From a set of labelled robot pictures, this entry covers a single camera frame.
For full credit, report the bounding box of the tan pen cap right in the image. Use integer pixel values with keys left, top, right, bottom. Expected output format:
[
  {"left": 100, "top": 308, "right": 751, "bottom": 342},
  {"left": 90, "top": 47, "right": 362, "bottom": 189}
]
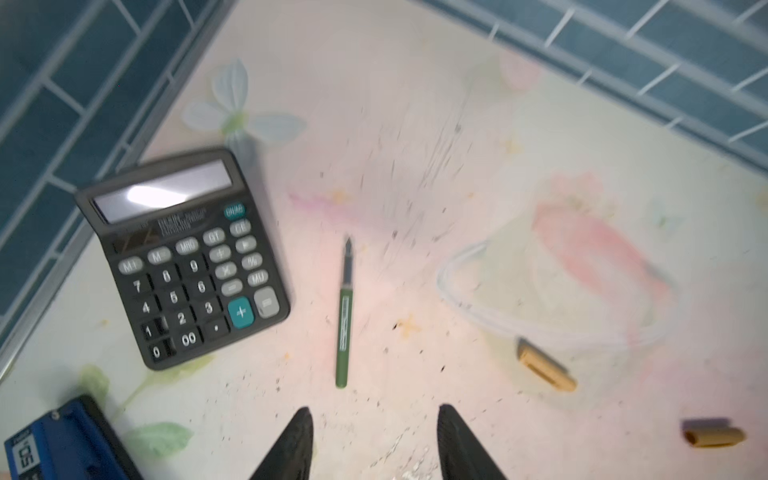
[{"left": 683, "top": 427, "right": 746, "bottom": 449}]

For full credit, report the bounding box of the black desk calculator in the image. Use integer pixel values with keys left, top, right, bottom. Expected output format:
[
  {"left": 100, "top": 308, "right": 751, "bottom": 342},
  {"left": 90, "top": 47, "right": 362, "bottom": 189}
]
[{"left": 75, "top": 147, "right": 291, "bottom": 371}]

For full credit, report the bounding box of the blue stapler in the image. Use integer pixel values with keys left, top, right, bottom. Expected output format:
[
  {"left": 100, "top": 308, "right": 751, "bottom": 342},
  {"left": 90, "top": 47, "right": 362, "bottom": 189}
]
[{"left": 4, "top": 394, "right": 142, "bottom": 480}]

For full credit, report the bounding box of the tan pen cap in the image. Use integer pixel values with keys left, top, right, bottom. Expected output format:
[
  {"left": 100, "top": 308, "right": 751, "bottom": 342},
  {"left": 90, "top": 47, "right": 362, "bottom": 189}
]
[
  {"left": 683, "top": 427, "right": 746, "bottom": 449},
  {"left": 517, "top": 339, "right": 578, "bottom": 393}
]

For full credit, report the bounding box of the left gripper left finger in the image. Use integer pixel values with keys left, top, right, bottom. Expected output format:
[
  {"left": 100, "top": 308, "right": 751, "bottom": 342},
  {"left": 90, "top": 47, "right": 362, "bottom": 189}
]
[{"left": 250, "top": 407, "right": 314, "bottom": 480}]

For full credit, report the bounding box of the tan pen cap left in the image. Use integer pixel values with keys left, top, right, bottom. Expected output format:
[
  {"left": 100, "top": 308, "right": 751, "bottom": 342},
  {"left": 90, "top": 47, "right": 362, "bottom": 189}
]
[{"left": 517, "top": 339, "right": 578, "bottom": 393}]

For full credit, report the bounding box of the dark green capped pen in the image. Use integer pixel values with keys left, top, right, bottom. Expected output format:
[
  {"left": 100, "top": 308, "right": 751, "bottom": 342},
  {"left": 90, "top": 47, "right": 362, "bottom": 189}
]
[{"left": 335, "top": 238, "right": 354, "bottom": 389}]

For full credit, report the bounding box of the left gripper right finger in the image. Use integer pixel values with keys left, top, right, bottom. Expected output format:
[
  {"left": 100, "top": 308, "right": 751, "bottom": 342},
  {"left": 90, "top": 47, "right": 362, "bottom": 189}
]
[{"left": 436, "top": 404, "right": 506, "bottom": 480}]

